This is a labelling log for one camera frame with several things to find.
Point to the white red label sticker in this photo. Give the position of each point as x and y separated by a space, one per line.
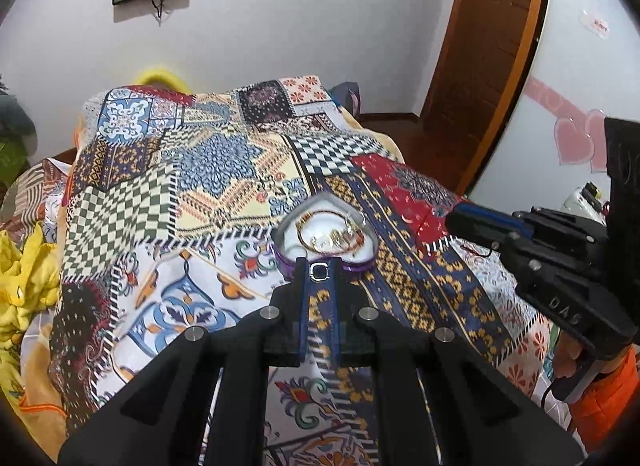
596 23

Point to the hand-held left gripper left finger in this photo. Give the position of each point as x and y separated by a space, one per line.
302 311

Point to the yellow cloth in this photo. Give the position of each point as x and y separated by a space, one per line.
25 281

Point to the pink heart wall sticker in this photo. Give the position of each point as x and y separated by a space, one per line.
570 138

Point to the patchwork printed blanket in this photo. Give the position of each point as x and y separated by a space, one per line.
225 160

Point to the pile of clothes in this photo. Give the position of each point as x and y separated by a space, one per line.
15 120

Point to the brown wooden door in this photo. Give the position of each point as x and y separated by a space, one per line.
480 55

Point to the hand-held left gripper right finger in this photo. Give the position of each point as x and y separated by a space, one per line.
336 311

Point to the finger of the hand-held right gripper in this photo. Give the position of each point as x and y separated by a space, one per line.
480 228
565 233

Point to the yellow foam tube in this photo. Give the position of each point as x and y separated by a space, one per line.
157 76

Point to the white suitcase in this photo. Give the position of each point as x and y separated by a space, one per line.
582 203

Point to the striped brown bedding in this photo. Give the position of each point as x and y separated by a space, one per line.
35 191

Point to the dark bag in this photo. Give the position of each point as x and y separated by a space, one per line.
347 95

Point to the purple heart-shaped jewelry box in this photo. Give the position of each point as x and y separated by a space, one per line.
290 246

